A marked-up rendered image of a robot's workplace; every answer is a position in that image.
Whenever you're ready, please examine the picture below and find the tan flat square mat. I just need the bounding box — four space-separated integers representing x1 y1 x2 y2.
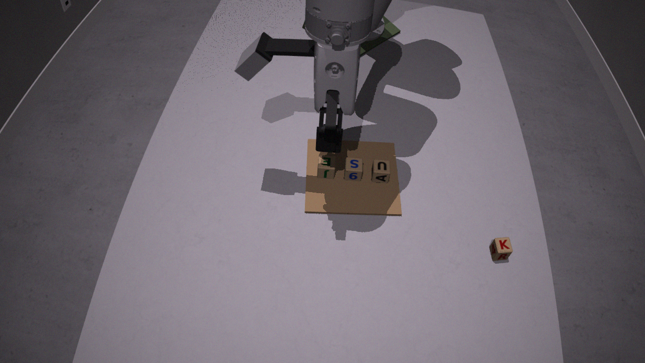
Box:
305 139 402 216

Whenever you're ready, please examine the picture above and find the wooden letter block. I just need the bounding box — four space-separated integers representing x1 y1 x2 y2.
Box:
344 157 363 182
489 237 513 261
371 159 391 184
317 155 336 179

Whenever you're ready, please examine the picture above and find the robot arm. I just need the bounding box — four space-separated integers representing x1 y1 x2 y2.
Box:
235 0 392 81

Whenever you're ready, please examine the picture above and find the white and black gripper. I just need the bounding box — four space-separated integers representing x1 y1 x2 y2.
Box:
305 27 371 153

